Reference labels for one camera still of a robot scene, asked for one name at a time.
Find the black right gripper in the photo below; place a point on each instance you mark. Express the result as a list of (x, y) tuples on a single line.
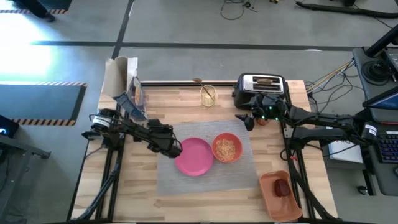
[(267, 107)]

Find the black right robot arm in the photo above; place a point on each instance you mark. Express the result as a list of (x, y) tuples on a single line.
[(320, 119)]

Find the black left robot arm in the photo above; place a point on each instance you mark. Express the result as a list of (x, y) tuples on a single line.
[(130, 129)]

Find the dark grey equipment cart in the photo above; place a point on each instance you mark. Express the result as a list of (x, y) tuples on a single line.
[(12, 146)]

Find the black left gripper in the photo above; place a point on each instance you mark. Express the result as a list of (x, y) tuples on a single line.
[(161, 137)]

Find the blue cereal box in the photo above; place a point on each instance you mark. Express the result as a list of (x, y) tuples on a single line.
[(116, 74)]

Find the orange rectangular plastic bin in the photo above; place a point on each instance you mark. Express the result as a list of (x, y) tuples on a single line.
[(280, 208)]

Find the white paper box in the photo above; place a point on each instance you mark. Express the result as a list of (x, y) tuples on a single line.
[(348, 155)]

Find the golden cereal flakes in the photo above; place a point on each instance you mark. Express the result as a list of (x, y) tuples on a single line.
[(226, 150)]

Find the person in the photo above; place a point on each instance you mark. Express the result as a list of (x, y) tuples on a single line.
[(37, 9)]

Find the black hazard-striped floor mat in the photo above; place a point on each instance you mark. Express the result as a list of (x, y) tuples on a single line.
[(37, 102), (62, 3)]

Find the grey woven placemat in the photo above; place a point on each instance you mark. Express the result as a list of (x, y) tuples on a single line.
[(168, 183)]

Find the black computer mouse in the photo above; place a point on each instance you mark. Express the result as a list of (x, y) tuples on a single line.
[(362, 190)]

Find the brown toast slice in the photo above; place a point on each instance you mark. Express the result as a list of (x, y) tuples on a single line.
[(265, 81)]

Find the orange bowl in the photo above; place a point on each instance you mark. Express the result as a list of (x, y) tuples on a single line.
[(237, 140)]

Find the black toaster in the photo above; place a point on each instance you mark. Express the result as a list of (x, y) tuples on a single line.
[(242, 96)]

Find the pink plastic plate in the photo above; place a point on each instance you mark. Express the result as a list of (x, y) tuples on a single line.
[(194, 161)]

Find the grey office desk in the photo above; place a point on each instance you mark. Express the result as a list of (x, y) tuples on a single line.
[(367, 90)]

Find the dark red jam jar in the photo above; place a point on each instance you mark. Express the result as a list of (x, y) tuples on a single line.
[(282, 188)]

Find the dark laptop screen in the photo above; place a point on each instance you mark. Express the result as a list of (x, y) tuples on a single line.
[(385, 102)]

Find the black aluminium table frame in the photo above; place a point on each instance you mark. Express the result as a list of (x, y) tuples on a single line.
[(174, 83)]

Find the black backlit keyboard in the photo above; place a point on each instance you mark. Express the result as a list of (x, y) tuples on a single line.
[(390, 149)]

